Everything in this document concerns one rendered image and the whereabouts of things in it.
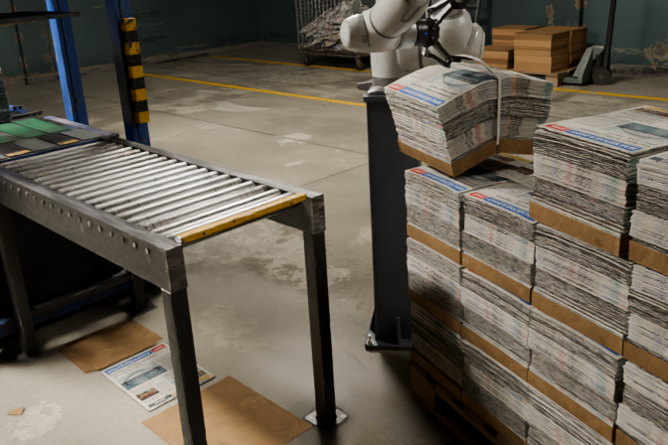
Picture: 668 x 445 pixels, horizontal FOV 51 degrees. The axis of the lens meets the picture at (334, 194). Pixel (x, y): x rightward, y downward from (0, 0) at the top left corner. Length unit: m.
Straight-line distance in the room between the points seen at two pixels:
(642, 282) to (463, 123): 0.69
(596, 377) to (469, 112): 0.77
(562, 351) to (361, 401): 0.94
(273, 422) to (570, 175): 1.34
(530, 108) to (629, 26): 6.82
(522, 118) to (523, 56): 6.19
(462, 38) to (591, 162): 0.97
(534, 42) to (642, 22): 1.30
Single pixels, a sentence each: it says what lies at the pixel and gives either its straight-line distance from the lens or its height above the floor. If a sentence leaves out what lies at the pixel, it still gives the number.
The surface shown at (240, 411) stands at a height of 0.00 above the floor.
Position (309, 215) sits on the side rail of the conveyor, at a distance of 2.11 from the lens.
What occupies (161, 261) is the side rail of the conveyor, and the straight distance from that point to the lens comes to 1.85.
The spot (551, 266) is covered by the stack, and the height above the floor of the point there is 0.73.
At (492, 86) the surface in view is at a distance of 2.04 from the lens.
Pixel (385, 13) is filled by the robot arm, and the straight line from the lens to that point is 1.82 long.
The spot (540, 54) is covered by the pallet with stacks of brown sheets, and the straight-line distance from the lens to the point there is 8.22.
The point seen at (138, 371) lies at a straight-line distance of 2.88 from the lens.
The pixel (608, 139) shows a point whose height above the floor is 1.07.
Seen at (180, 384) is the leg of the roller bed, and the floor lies 0.40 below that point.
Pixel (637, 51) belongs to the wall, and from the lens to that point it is 8.92.
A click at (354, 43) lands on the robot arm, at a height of 1.25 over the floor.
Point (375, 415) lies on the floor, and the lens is 2.49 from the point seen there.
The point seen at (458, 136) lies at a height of 0.98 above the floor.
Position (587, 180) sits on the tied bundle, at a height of 0.98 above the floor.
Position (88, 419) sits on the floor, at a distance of 2.70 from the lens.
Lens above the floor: 1.47
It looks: 19 degrees down
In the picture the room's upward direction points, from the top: 3 degrees counter-clockwise
